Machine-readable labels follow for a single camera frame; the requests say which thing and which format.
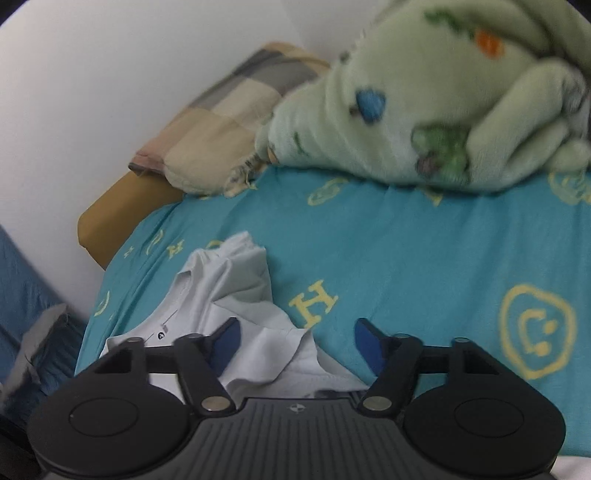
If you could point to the tan padded headboard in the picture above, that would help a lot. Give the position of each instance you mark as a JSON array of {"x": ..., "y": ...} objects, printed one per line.
[{"x": 120, "y": 217}]

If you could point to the teal printed bed sheet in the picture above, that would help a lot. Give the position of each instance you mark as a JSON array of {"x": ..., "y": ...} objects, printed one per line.
[{"x": 415, "y": 277}]

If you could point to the green printed fleece blanket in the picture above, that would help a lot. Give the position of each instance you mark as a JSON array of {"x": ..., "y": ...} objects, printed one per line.
[{"x": 415, "y": 92}]

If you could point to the white garment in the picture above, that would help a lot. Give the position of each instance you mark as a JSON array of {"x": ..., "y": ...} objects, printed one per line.
[{"x": 258, "y": 332}]

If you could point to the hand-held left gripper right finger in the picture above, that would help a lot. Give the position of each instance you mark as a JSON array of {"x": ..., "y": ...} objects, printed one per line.
[{"x": 369, "y": 346}]

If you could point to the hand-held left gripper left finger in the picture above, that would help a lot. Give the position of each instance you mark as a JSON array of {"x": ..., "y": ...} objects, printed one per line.
[{"x": 226, "y": 344}]

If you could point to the plaid pillow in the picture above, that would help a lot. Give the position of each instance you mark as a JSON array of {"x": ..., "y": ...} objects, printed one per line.
[{"x": 221, "y": 120}]

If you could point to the blue covered chair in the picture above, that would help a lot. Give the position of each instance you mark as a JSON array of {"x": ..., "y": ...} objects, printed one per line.
[{"x": 23, "y": 286}]

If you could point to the grey seat cushion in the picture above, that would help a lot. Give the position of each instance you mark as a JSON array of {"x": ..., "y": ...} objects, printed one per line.
[{"x": 41, "y": 332}]

